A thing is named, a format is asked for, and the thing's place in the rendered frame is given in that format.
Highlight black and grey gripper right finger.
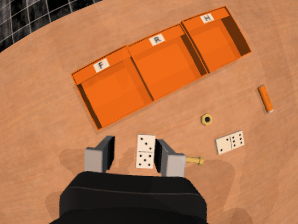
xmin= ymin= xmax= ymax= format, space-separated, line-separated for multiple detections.
xmin=153 ymin=139 xmax=186 ymax=177

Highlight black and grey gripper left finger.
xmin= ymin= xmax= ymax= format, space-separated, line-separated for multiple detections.
xmin=84 ymin=135 xmax=115 ymax=173

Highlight brass hex nut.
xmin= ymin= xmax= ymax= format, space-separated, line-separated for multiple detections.
xmin=201 ymin=113 xmax=212 ymax=126

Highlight orange aa battery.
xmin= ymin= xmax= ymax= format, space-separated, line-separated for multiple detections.
xmin=257 ymin=85 xmax=274 ymax=113

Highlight orange three-compartment bin rack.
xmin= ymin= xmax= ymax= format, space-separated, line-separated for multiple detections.
xmin=71 ymin=5 xmax=252 ymax=131

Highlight brass bolt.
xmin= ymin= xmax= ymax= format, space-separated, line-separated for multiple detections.
xmin=186 ymin=156 xmax=204 ymax=166

